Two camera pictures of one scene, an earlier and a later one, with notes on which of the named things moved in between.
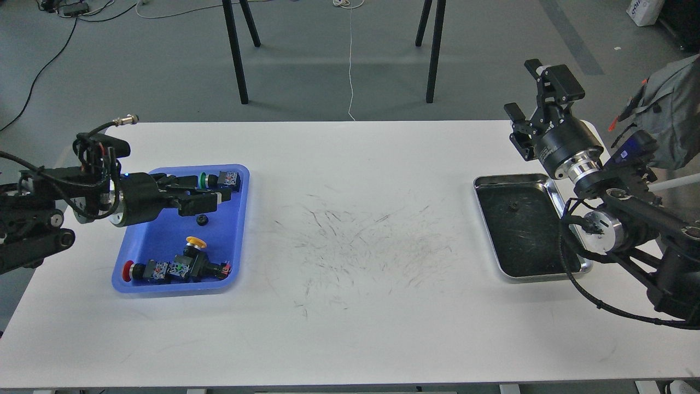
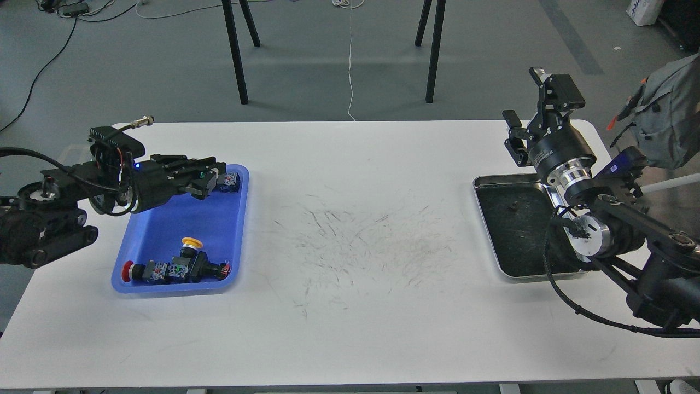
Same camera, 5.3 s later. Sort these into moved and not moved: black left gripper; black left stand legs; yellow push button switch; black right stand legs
Moved: black left gripper
Not moved: black right stand legs; yellow push button switch; black left stand legs
